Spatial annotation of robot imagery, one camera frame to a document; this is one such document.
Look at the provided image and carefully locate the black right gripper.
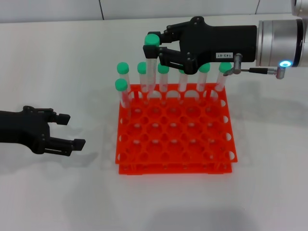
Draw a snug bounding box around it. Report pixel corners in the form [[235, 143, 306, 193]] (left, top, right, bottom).
[[142, 16, 258, 75]]

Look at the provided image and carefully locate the black-graduated green-capped test tube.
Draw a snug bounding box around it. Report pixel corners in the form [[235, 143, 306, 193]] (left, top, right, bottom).
[[143, 33, 160, 96]]

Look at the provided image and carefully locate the red-printed green-capped test tube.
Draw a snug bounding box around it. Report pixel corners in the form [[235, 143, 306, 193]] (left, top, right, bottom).
[[178, 69, 192, 92], [215, 61, 232, 92], [197, 63, 211, 92], [157, 62, 170, 92], [115, 78, 132, 110], [116, 62, 132, 97], [137, 61, 148, 94]]

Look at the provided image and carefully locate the orange plastic test tube rack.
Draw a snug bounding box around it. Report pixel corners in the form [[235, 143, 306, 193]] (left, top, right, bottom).
[[115, 83, 239, 176]]

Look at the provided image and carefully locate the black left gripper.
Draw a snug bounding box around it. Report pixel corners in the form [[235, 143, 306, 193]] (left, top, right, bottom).
[[0, 105, 87, 157]]

